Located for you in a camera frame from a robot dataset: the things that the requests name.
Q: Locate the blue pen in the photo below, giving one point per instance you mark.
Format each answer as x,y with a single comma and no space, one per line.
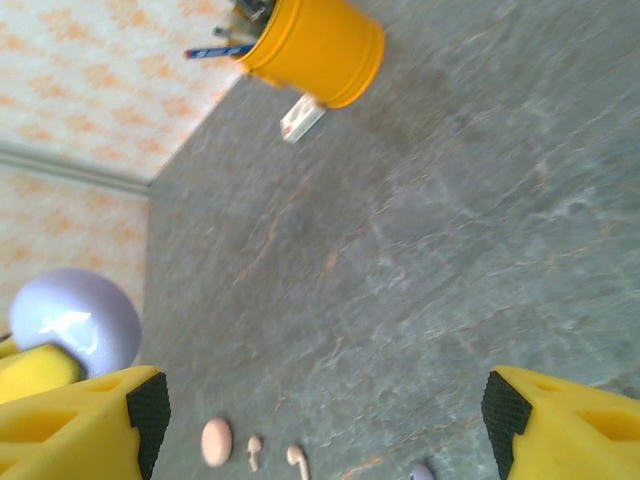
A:
220,51

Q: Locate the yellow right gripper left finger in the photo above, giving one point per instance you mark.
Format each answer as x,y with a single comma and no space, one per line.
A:
75,430

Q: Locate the peach oval smooth object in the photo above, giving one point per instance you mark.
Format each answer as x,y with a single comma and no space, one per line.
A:
216,442

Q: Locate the lilac glossy round dome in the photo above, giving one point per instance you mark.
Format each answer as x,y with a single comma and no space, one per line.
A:
75,310

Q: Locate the yellow pen cup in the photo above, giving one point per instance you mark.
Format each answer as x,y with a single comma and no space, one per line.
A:
320,50

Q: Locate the white red eraser box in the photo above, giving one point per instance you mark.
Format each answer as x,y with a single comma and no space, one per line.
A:
300,120

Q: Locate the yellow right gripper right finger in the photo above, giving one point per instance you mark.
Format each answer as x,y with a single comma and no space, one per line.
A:
575,435

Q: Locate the small rounded earbud charging case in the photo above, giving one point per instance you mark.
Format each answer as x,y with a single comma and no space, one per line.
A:
421,474

